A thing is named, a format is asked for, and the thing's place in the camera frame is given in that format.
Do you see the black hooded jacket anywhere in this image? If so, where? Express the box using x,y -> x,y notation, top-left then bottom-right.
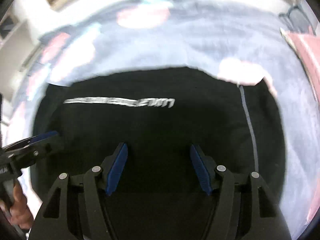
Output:
30,67 -> 285,239

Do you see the person's left hand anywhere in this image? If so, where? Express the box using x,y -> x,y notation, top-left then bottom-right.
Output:
1,181 -> 34,230

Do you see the white bookshelf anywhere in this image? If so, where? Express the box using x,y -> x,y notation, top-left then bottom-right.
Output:
1,14 -> 43,116

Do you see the grey floral bed blanket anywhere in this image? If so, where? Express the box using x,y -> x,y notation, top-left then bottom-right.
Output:
1,0 -> 319,239

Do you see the pink pillow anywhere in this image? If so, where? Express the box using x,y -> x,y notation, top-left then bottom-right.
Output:
280,28 -> 320,102

